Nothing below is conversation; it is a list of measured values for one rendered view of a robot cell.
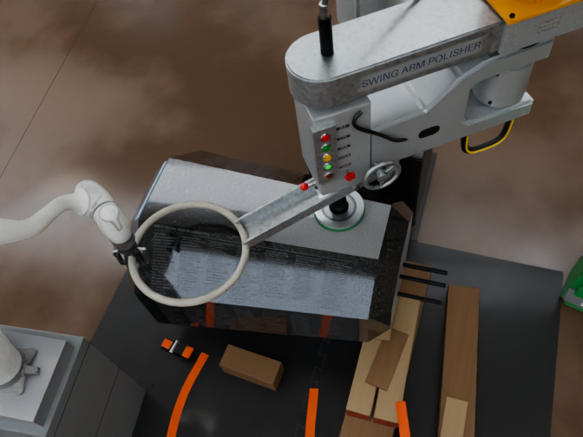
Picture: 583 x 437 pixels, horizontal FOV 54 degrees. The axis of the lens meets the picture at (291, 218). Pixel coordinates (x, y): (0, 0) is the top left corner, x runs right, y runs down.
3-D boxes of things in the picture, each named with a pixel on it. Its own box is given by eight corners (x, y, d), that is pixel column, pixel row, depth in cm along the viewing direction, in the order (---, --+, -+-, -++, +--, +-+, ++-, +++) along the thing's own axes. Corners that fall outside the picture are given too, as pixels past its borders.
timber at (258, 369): (223, 372, 302) (218, 365, 291) (232, 351, 307) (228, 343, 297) (276, 391, 293) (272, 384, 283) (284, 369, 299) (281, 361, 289)
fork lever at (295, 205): (383, 139, 232) (380, 132, 228) (403, 173, 222) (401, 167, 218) (237, 218, 242) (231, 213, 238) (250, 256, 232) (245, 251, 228)
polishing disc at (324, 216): (310, 192, 250) (310, 191, 249) (358, 183, 250) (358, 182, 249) (318, 233, 239) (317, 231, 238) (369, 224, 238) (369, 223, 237)
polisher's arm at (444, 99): (498, 99, 238) (525, -2, 197) (528, 138, 226) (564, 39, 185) (332, 157, 232) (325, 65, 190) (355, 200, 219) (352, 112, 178)
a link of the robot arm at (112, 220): (140, 234, 217) (121, 212, 223) (128, 211, 204) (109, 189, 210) (114, 251, 214) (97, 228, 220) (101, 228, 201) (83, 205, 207)
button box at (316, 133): (337, 172, 206) (333, 119, 182) (339, 178, 205) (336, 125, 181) (316, 179, 205) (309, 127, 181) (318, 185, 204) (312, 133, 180)
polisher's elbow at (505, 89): (460, 90, 218) (468, 50, 202) (494, 65, 223) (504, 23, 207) (500, 117, 209) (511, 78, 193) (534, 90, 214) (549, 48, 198)
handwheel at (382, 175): (390, 164, 219) (391, 138, 206) (402, 183, 213) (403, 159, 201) (353, 177, 217) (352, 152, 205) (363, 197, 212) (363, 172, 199)
